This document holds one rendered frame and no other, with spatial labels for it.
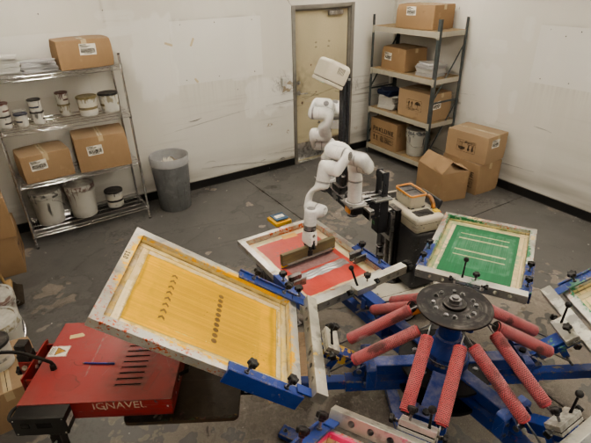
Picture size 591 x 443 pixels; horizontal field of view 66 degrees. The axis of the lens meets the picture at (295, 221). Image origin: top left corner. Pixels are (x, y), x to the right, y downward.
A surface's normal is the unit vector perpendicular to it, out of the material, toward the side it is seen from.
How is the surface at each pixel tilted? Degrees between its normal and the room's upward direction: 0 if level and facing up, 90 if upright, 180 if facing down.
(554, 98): 90
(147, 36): 90
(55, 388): 0
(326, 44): 90
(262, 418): 0
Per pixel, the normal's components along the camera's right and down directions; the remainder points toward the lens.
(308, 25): 0.53, 0.40
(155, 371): -0.02, -0.88
